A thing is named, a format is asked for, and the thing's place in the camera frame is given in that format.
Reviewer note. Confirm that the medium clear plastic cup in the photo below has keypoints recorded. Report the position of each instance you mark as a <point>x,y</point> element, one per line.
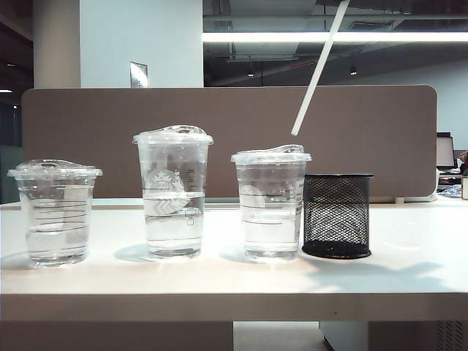
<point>271,204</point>

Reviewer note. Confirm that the black mesh pen holder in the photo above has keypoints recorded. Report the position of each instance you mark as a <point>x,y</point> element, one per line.
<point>338,219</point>

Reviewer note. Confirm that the white paper straw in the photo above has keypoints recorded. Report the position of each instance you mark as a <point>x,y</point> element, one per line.
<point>319,69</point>

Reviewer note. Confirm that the large clear plastic cup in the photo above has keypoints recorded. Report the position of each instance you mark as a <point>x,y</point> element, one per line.
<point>173,190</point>

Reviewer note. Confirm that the small clear plastic cup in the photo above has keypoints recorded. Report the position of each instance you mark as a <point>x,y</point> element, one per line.
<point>55,215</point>

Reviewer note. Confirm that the brown fabric desk divider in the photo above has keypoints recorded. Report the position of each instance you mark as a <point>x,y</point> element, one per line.
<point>226,120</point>

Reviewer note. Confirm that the white computer monitor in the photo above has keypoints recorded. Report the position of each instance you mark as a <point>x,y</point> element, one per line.
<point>444,151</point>

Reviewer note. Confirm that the long ceiling light strip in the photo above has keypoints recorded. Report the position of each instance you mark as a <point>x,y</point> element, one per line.
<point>402,37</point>

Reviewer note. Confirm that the white round pillar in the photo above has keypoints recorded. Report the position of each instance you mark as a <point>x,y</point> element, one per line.
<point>56,44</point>

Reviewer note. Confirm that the silver wall sign plate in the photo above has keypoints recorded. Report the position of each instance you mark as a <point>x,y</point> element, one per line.
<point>138,75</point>

